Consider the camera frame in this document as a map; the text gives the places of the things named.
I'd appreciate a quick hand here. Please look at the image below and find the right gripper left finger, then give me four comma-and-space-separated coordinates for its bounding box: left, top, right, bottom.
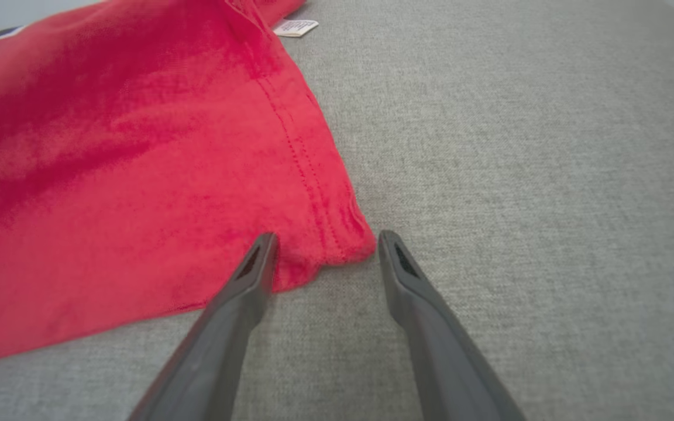
128, 232, 280, 421

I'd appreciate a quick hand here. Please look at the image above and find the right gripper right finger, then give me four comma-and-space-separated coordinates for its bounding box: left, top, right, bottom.
377, 230, 526, 421

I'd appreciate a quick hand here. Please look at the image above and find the red jersey with white trim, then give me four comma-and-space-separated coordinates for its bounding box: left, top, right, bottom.
0, 0, 378, 368

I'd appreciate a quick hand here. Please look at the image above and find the grey fabric sofa cushion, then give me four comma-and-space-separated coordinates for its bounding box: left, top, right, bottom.
0, 0, 674, 421

